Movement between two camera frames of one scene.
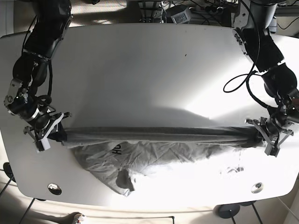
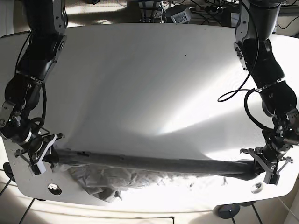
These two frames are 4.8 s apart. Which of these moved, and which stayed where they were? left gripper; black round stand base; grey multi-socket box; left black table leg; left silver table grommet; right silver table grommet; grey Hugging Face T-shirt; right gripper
Moved: left gripper; right gripper; grey Hugging Face T-shirt
Stayed: left black table leg; left silver table grommet; grey multi-socket box; black round stand base; right silver table grommet
